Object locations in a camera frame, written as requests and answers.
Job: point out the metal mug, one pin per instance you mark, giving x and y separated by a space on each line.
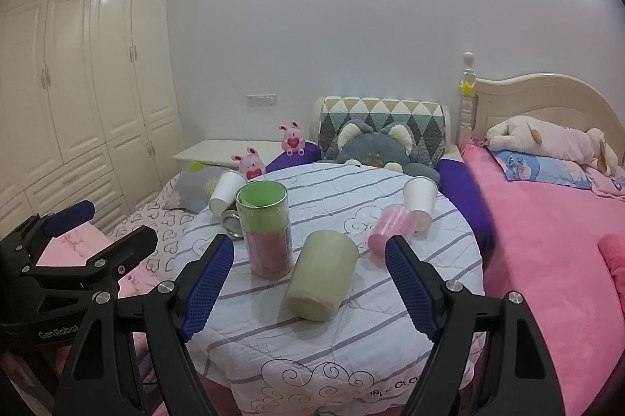
230 225

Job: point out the pink bunny plush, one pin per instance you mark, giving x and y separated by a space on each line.
250 164
292 140

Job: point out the pale green flocked cup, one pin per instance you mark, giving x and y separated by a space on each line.
320 274

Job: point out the striped white quilt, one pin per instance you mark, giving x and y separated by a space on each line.
342 347

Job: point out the cream wooden bed headboard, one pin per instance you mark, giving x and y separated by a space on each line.
537 98

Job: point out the yellow star ornament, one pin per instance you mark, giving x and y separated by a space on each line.
468 87

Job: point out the blue printed pillow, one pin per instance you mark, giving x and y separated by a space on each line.
537 167

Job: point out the pink translucent cup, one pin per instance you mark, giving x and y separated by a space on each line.
385 225

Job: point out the grey cat plush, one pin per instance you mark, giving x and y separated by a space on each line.
376 152

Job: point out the heart print bed sheet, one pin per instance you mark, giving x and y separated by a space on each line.
166 225

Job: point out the pink printed blanket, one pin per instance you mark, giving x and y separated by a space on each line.
63 250

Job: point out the wall switch panel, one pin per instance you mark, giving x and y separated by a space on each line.
261 99

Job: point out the diamond pattern quilted cushion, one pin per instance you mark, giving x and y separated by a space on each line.
390 108

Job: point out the pink printed pillow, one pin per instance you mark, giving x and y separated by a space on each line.
610 186

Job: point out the white nightstand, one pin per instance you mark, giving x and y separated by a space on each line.
215 150

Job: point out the white paper cup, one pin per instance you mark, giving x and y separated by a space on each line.
224 191
420 198

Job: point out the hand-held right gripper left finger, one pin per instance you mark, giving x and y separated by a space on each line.
207 286

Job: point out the grey dotted pillow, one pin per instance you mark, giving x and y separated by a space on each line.
195 186

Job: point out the cream panelled wardrobe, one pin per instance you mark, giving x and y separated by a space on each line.
97 79

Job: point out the pink fleece blanket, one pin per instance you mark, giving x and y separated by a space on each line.
537 250

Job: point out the pink plush on bed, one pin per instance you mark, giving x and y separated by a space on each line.
547 135

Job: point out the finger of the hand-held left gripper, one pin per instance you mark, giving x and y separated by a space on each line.
129 247
68 217

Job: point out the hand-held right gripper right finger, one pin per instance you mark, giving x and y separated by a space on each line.
410 286

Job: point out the clear tube with stacked cups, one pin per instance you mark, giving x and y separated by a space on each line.
266 240

